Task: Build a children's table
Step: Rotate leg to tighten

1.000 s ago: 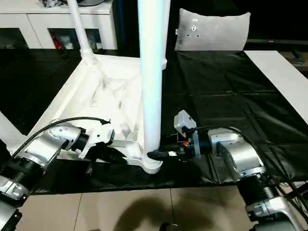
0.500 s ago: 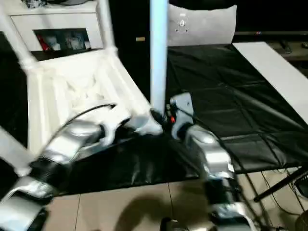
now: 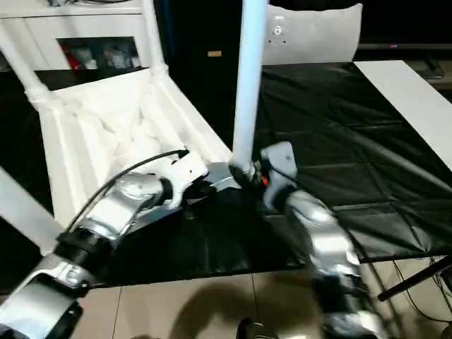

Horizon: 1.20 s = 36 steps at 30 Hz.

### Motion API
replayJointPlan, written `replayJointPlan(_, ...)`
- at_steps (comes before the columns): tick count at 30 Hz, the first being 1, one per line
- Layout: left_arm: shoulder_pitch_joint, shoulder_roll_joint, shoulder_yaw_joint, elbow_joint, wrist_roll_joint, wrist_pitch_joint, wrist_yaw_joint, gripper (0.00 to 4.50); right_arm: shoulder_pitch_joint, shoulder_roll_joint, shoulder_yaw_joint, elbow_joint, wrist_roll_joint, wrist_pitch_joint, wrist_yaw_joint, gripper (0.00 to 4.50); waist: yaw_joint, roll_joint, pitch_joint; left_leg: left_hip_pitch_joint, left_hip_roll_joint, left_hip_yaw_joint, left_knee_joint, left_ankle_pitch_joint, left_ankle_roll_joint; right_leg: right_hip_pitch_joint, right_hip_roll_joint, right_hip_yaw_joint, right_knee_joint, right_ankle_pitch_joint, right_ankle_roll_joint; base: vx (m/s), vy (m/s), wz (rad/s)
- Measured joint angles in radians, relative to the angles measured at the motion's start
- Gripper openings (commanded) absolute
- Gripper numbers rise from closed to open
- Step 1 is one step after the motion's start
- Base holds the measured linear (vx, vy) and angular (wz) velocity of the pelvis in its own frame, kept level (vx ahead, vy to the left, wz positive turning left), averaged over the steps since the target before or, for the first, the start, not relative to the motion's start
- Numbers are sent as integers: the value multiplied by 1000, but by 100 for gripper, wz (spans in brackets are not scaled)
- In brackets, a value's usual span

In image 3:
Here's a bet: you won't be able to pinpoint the white plastic table leg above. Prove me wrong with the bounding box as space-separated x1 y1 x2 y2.
228 0 270 176
0 165 66 257
0 20 54 107
141 0 170 81

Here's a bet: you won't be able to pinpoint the white plastic table top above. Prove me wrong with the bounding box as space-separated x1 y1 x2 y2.
27 66 248 257

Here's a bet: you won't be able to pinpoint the black work mat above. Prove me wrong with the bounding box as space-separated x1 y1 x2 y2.
0 61 452 294

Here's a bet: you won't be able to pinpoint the black cabinet with gold label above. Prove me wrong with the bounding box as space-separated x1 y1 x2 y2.
155 0 273 103

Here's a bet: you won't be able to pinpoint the black right robot foot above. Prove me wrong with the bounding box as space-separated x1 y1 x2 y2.
239 317 280 339

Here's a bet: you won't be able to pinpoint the grey cushion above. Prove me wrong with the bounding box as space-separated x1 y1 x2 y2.
263 3 364 66

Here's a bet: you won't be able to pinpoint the red bottle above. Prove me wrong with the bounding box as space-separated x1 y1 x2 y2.
66 47 81 70

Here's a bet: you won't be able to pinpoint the black stand leg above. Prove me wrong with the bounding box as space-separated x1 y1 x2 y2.
377 256 452 302

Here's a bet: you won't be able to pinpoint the black bar with red light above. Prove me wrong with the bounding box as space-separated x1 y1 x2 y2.
356 42 452 51

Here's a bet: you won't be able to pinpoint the white sideboard with glass doors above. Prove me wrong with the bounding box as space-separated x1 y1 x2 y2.
0 3 160 71

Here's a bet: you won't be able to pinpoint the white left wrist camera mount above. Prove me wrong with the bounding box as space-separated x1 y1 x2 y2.
171 150 209 211

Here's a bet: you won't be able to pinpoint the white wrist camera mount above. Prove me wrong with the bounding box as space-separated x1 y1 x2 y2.
260 141 298 209
171 150 209 211

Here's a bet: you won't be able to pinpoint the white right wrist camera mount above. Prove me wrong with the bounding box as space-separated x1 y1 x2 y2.
260 141 298 209

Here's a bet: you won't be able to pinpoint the grey floor cables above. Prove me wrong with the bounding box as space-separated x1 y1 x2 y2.
395 257 452 324

